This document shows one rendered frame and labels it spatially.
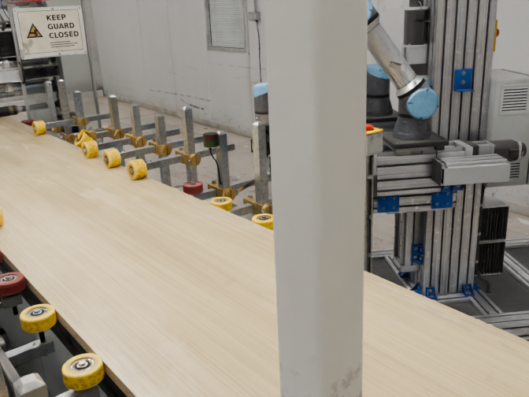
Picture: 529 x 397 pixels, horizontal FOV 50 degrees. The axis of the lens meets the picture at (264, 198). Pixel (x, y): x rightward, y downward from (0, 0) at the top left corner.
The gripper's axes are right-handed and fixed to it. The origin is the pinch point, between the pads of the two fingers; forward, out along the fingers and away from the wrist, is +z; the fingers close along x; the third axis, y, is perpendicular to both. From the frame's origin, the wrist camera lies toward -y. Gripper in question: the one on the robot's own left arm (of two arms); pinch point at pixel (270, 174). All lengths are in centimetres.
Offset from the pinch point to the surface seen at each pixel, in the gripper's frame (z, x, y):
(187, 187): 3.5, 26.6, 19.2
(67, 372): 3, 107, -68
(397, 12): -50, -263, 153
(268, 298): 3, 59, -71
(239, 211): 8.7, 19.6, -5.4
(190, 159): -1.7, 13.1, 38.5
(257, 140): -17.6, 12.4, -9.3
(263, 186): -0.1, 11.2, -9.6
